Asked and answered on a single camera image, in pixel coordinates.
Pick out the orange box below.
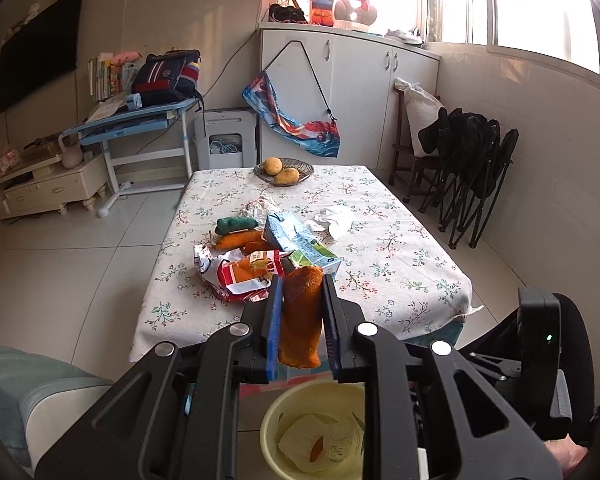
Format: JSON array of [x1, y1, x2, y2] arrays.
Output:
[[309, 0, 334, 26]]

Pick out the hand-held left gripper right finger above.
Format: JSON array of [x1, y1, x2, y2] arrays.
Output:
[[321, 274, 564, 480]]

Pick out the floral tablecloth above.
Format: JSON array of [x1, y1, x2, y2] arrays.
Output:
[[129, 164, 474, 364]]

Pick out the person's right leg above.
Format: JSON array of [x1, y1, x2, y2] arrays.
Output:
[[557, 294, 600, 461]]

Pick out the blue study desk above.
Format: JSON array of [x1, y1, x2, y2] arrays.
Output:
[[60, 94, 204, 219]]

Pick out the red orange snack wrapper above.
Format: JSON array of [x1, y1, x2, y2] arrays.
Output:
[[216, 251, 286, 304]]

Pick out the white storage cabinet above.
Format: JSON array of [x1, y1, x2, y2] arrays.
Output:
[[258, 22, 441, 171]]

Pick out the silver white snack wrapper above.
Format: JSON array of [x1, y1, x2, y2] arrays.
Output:
[[192, 242, 232, 287]]

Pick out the black folding chairs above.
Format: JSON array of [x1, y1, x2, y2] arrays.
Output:
[[418, 107, 520, 250]]

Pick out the crumpled white tissue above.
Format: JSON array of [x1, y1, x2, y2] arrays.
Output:
[[305, 205, 356, 241]]

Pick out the pink kettlebell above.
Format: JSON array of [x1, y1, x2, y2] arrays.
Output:
[[58, 132, 85, 170]]

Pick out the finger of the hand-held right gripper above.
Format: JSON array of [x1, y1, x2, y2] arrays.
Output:
[[466, 352, 523, 381]]

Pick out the white floor appliance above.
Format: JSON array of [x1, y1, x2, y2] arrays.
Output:
[[194, 108, 259, 171]]

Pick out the white tissue sheet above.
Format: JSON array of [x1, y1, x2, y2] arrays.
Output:
[[277, 412, 366, 472]]

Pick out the teal sofa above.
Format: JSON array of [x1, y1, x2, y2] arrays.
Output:
[[0, 342, 114, 479]]

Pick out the blue green drink carton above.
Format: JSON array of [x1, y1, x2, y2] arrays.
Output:
[[262, 211, 344, 281]]

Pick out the wooden chair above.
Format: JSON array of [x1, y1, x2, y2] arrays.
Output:
[[388, 80, 444, 204]]

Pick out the wide orange peel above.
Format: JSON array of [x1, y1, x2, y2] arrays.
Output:
[[278, 265, 325, 370]]

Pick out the window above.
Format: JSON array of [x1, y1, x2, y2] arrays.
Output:
[[429, 0, 600, 87]]

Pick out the white sack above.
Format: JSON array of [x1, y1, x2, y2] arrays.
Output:
[[394, 77, 446, 159]]

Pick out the row of books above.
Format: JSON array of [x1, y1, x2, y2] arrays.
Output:
[[87, 52, 142, 104]]

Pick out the crumpled white plastic wrap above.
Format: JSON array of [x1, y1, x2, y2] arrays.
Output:
[[237, 196, 281, 221]]

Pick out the colourful printed bag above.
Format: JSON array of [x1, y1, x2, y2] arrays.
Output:
[[241, 39, 342, 159]]

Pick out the woven fruit plate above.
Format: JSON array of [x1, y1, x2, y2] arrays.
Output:
[[253, 158, 315, 187]]

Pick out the white television cabinet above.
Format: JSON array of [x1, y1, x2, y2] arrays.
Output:
[[0, 152, 109, 221]]

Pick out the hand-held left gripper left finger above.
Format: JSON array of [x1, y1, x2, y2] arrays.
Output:
[[35, 273, 286, 480]]

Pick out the yellow plastic basin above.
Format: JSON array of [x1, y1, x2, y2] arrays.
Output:
[[259, 379, 369, 480]]

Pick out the black wall television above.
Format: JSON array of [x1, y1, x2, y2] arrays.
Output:
[[0, 0, 86, 114]]

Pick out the black shoes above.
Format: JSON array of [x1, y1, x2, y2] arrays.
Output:
[[267, 3, 310, 25]]

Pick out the long orange peel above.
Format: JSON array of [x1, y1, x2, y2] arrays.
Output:
[[214, 230, 265, 251]]

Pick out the dark striped backpack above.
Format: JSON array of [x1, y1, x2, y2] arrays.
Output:
[[131, 49, 204, 109]]

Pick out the white sneakers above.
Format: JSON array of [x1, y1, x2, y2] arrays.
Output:
[[383, 28, 425, 45]]

